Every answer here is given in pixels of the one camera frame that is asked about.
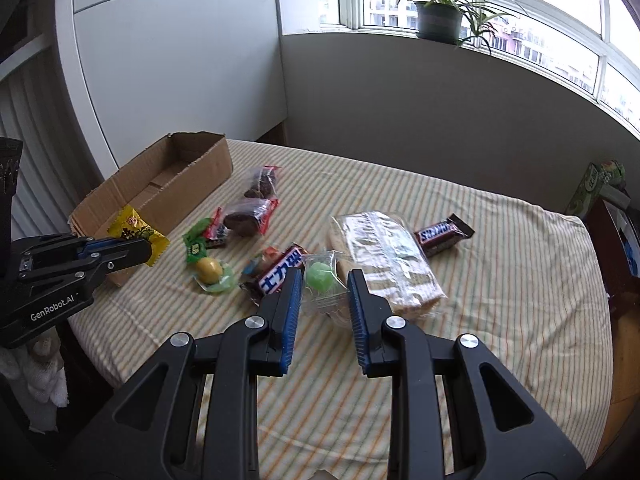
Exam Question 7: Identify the chinese snickers bar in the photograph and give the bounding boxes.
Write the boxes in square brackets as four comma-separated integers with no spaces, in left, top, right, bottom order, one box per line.
[240,244,308,304]

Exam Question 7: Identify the yellow snack packet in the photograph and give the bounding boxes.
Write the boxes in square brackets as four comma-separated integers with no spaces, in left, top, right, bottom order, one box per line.
[107,204,170,266]

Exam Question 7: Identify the orange blue small candy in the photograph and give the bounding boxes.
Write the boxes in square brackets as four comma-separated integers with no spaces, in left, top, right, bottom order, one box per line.
[242,246,282,278]

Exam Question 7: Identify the green jelly cup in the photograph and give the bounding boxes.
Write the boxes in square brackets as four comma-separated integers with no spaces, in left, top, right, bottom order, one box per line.
[302,250,350,328]

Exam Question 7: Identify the yellow jelly cup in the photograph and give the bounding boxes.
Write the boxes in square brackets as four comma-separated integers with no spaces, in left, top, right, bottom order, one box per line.
[193,257,235,294]

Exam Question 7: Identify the large cracker pack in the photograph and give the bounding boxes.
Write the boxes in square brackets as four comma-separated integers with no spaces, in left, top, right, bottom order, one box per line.
[326,210,447,321]

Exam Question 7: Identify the brown snickers bar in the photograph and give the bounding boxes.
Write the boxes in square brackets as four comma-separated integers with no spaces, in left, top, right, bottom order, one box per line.
[414,214,475,258]

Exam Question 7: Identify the green red candy wrapper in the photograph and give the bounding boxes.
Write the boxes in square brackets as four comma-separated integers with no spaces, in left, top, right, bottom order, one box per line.
[182,208,229,264]

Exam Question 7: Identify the red dark jujube packet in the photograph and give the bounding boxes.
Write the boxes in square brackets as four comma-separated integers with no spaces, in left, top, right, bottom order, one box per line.
[222,198,280,237]

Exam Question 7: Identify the striped table cloth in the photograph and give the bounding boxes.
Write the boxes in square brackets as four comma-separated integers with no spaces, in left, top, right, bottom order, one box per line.
[70,141,613,479]

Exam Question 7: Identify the brown cardboard box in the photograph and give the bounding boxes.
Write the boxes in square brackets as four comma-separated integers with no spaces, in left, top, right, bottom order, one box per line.
[67,130,234,288]

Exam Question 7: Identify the white cabinet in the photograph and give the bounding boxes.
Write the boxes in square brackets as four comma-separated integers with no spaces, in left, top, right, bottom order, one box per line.
[54,0,288,177]

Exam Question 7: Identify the dark side table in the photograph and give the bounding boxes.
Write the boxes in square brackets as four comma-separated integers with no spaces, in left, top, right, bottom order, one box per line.
[585,198,639,318]

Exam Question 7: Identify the green tissue box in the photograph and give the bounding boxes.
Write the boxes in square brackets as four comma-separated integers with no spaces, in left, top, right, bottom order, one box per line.
[565,160,631,219]

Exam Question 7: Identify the potted spider plant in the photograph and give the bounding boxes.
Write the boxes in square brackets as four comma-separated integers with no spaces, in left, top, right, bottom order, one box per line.
[397,0,512,52]

